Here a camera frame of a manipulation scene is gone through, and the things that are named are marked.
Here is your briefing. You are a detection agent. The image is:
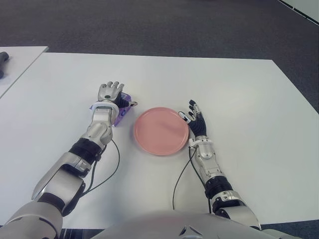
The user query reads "black object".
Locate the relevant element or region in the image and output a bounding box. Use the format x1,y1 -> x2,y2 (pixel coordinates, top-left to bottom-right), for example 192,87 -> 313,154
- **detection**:
0,51 -> 10,79

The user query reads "white side table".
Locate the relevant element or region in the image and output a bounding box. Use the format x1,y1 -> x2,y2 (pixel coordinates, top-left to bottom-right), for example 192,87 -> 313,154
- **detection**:
0,46 -> 48,99

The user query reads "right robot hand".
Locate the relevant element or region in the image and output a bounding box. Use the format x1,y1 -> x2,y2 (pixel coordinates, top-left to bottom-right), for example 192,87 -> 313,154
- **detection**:
177,99 -> 207,138

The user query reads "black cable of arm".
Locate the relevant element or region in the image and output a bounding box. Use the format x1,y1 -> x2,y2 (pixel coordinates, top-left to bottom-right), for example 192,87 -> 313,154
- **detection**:
172,146 -> 212,215
84,139 -> 120,197

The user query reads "grey robot torso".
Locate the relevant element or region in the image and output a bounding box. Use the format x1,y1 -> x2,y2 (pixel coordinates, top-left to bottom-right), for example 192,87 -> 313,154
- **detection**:
92,210 -> 282,239

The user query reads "purple tissue paper pack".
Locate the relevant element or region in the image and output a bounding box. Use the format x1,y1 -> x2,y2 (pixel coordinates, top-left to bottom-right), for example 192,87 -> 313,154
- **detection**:
89,92 -> 132,127

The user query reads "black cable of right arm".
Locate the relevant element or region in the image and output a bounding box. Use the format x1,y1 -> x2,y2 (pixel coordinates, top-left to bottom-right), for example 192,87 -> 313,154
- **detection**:
172,146 -> 212,215

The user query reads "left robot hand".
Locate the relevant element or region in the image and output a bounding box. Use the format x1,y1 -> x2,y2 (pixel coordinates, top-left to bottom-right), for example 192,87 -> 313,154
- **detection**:
97,81 -> 138,109

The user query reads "pink round plate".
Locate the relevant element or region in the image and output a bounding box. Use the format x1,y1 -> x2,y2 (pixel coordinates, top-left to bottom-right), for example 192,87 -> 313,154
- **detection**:
134,107 -> 190,156

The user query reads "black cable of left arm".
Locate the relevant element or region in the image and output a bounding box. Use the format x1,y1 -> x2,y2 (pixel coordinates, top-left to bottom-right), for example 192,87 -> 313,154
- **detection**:
84,139 -> 120,197

